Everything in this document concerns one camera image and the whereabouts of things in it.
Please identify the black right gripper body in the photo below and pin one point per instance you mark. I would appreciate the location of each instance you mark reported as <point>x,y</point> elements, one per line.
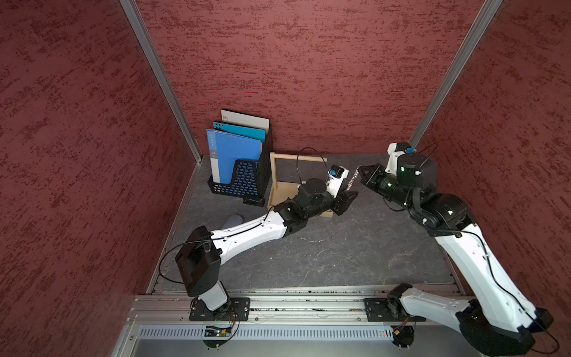
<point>382,181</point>

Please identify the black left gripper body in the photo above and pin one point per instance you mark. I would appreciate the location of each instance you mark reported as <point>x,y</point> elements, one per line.
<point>337,204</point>

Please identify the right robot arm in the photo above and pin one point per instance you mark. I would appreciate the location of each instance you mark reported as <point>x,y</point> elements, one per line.
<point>499,320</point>

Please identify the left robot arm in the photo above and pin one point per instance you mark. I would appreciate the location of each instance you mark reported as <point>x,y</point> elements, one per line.
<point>201,256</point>

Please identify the wooden jewelry display stand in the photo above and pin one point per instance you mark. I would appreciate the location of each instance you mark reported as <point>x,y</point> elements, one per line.
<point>285,182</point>

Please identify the black mesh file organizer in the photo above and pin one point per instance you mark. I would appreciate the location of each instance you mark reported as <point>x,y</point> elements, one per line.
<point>250,178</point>

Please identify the teal folder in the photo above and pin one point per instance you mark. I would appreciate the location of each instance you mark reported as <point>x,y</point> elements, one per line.
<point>246,131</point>

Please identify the blue folder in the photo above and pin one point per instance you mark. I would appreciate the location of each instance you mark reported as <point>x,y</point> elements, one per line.
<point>226,148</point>

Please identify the white grey folder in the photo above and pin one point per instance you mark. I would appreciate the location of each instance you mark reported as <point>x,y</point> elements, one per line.
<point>242,119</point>

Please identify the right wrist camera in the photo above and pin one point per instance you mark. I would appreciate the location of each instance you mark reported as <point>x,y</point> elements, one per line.
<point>396,150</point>

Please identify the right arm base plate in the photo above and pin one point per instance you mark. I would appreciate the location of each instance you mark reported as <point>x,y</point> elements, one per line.
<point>387,310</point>

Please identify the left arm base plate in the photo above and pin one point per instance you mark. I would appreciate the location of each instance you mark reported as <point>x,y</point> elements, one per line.
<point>234,310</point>

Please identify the right aluminium corner post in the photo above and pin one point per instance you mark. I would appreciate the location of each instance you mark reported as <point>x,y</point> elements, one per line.
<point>475,33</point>

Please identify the aluminium corner post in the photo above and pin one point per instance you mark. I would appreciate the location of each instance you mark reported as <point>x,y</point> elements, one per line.
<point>475,33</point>
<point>136,21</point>

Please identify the aluminium front rail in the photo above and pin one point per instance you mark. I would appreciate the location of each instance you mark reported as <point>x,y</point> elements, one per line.
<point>330,321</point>

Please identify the left aluminium corner post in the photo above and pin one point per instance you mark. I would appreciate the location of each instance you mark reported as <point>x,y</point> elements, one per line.
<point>136,21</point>

